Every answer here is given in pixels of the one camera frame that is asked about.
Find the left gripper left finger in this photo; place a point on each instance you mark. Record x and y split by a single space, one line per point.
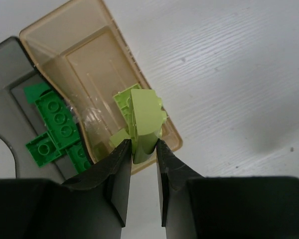
90 205

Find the orange transparent container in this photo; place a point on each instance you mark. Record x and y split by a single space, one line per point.
82 55

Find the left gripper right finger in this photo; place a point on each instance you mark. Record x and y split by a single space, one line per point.
197 207

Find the dark green lego plate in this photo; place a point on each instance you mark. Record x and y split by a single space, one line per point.
58 120

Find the green square lego brick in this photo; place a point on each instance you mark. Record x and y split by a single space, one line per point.
43 149

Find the pale yellow lego brick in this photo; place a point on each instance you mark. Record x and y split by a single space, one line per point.
118 137

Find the lime square lego brick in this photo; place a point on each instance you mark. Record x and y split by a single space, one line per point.
122 100

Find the lime curved lego brick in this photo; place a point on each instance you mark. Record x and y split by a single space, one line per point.
145 121

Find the small green wedge lego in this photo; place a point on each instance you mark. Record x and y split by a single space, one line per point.
34 92

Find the grey transparent container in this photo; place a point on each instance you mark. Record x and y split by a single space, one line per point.
21 122

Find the long green lego brick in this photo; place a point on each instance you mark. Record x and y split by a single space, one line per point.
78 157

